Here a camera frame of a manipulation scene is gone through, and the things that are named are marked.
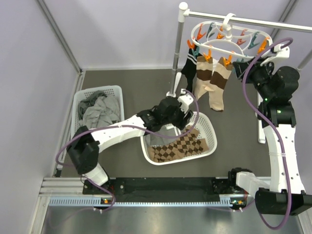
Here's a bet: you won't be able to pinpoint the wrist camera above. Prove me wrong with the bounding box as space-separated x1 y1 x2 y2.
267 44 290 64
177 89 195 114

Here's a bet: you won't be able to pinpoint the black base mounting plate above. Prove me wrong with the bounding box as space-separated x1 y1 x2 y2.
82 177 247 203

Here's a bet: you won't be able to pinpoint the grey sock in basket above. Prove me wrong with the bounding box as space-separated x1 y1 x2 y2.
145 127 180 146

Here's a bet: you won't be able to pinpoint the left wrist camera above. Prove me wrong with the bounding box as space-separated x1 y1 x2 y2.
177 89 195 114

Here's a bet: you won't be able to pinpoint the white round clip hanger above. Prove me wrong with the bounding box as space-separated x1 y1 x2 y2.
189 13 273 60

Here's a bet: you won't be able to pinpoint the brown beige striped socks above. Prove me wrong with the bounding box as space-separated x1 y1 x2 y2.
194 56 214 100

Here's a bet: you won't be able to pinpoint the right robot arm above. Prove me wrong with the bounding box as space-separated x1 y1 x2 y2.
227 61 312 215

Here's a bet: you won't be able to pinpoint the black sock with white stripes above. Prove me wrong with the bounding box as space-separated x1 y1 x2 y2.
181 49 197 92

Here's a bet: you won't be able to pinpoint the white drying rack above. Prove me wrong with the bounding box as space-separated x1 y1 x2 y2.
165 1 312 144

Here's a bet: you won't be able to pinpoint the yellow-orange peg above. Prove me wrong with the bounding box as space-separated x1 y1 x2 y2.
203 49 212 62
223 55 232 67

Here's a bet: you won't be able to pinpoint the orange clothes peg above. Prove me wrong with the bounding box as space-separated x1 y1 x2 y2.
187 40 195 50

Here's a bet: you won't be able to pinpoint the teal clothes peg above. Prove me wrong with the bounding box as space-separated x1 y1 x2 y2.
191 47 199 58

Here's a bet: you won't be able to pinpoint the white rectangular laundry basket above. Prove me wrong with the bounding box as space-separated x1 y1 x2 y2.
71 85 125 137

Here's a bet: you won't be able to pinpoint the grey clothes pile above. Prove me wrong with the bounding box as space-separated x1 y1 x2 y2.
77 91 121 129

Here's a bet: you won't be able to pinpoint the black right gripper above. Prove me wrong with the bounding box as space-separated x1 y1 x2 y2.
233 56 274 100

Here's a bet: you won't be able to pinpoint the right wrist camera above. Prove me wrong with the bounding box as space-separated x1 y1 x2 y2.
267 44 290 64

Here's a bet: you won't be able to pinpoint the white oval sock basket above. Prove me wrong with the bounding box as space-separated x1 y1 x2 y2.
140 112 217 166

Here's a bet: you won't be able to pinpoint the brown argyle socks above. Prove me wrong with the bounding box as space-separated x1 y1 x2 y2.
147 129 209 164

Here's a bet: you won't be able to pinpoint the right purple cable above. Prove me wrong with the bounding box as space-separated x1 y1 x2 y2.
242 37 293 230

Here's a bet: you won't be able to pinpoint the grey slotted cable duct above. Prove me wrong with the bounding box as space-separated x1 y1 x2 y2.
49 197 245 207

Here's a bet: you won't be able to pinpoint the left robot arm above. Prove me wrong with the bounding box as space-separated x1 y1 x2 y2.
67 95 194 194

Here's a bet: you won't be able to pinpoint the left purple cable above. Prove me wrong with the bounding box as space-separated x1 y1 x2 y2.
56 89 199 211

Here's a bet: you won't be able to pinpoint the purple cable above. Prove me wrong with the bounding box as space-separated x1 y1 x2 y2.
242 37 293 230
56 89 199 211

